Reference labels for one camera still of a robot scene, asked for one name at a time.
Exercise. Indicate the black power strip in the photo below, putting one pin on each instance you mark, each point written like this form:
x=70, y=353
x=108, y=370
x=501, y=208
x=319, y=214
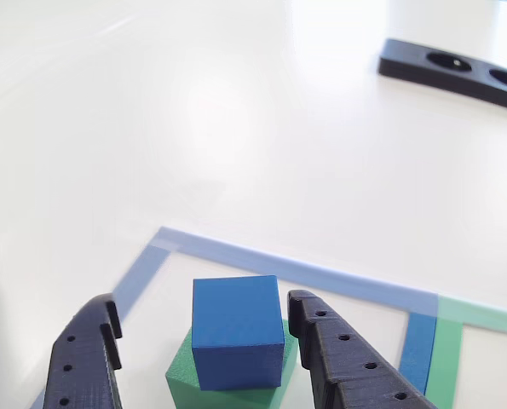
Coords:
x=410, y=61

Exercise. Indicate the green square frame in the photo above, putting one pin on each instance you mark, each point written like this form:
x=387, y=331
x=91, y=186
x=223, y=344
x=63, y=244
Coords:
x=447, y=362

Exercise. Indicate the small blue cube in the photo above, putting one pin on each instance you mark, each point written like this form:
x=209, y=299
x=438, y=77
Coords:
x=236, y=324

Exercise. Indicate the blue square frame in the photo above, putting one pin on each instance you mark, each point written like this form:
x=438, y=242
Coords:
x=321, y=277

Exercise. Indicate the green cube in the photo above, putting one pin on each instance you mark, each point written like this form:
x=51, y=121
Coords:
x=182, y=375

